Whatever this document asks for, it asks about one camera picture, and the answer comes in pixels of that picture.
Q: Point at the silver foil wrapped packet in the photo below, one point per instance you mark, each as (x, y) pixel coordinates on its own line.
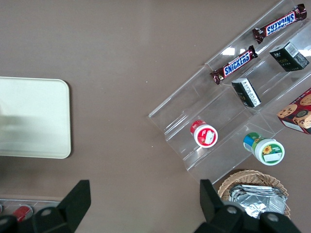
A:
(257, 199)

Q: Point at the Snickers chocolate bar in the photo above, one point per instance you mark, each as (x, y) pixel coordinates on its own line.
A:
(234, 65)
(279, 24)

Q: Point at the red chocolate chip cookie box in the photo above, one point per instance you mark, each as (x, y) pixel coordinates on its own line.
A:
(297, 114)

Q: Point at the red lid yogurt cup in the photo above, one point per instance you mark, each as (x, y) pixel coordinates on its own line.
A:
(205, 136)

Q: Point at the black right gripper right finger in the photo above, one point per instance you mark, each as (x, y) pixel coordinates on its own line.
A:
(213, 213)

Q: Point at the clear acrylic step display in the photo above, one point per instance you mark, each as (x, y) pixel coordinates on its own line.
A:
(218, 102)

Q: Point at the tan wicker basket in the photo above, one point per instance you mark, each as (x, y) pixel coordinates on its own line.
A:
(245, 176)

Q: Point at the green lid yogurt cup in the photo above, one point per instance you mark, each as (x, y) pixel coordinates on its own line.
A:
(267, 150)

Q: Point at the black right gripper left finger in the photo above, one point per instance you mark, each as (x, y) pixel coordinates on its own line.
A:
(70, 208)

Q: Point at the clear acrylic bottle rack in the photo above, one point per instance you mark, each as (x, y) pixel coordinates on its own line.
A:
(48, 202)

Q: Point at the small black carton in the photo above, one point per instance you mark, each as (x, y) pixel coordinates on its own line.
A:
(246, 93)
(289, 57)

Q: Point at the red cola bottle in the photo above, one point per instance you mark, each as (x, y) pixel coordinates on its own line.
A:
(23, 211)

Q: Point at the cream plastic tray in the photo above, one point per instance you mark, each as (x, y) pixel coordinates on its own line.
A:
(34, 116)

